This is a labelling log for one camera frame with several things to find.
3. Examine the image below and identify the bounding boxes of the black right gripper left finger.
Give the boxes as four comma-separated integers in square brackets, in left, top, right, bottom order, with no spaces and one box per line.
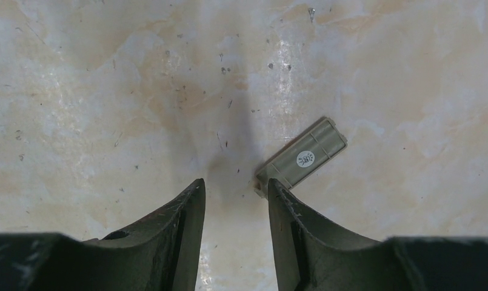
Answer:
[0,179,206,290]

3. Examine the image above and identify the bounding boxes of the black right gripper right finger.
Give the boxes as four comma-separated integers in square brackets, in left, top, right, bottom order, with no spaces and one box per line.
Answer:
[268,179,488,290]

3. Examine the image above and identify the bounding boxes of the grey battery compartment cover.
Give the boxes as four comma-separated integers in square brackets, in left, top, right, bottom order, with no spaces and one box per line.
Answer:
[255,117,347,198]

